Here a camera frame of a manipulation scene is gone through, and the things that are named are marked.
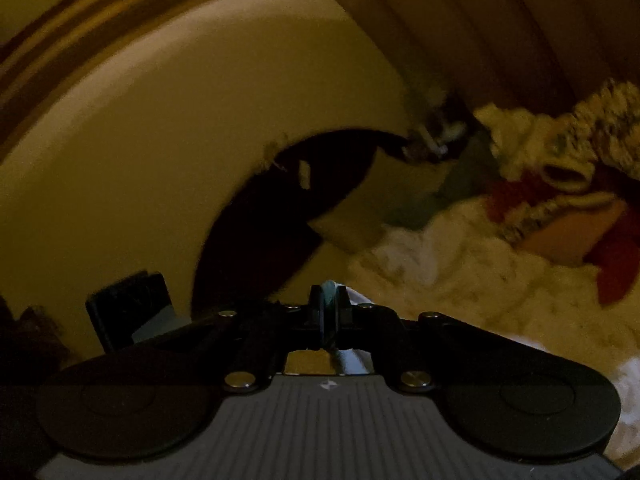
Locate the dark red cloth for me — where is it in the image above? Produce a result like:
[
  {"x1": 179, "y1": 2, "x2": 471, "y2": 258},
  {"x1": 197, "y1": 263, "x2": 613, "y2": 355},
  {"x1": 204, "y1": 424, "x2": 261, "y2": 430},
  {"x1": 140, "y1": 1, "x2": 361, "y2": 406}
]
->
[{"x1": 485, "y1": 174, "x2": 639, "y2": 307}]

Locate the black round object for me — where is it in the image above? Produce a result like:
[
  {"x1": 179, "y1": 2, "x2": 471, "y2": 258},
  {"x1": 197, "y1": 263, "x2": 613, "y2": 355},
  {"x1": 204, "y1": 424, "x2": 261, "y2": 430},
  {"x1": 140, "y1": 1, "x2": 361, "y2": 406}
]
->
[{"x1": 190, "y1": 128, "x2": 408, "y2": 321}]

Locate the floral cream bed sheet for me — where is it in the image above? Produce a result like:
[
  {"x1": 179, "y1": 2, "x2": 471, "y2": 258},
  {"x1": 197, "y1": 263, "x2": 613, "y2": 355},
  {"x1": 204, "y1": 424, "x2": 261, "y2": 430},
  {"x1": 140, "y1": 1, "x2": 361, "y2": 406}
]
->
[{"x1": 349, "y1": 200, "x2": 639, "y2": 469}]

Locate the black box on floor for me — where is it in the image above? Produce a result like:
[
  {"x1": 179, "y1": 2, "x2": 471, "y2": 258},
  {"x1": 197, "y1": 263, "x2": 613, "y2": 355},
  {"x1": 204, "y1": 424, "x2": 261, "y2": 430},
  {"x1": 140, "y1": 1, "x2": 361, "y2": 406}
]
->
[{"x1": 85, "y1": 271, "x2": 191, "y2": 354}]

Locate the dark wooden headboard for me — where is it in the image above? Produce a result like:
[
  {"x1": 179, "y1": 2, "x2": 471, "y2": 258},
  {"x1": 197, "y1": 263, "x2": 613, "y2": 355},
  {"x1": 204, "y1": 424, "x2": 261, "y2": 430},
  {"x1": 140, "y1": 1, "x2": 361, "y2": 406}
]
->
[{"x1": 336, "y1": 0, "x2": 639, "y2": 115}]

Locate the patterned cream blanket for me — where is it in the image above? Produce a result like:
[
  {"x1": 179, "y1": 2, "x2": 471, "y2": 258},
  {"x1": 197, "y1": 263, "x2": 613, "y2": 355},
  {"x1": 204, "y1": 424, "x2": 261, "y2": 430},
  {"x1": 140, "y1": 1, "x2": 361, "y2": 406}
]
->
[{"x1": 474, "y1": 79, "x2": 639, "y2": 244}]

